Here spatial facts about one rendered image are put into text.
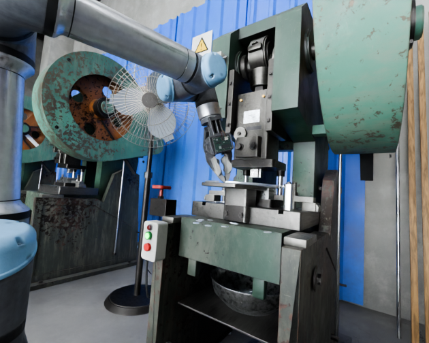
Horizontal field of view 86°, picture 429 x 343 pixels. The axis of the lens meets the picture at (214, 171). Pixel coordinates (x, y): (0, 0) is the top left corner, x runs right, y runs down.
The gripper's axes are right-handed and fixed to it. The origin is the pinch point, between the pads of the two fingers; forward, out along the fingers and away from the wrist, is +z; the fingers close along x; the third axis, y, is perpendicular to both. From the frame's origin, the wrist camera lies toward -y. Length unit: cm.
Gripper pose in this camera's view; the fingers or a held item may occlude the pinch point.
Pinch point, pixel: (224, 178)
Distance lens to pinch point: 76.9
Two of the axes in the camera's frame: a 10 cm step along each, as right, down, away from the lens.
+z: 2.5, 9.7, -0.1
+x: 9.4, -2.4, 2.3
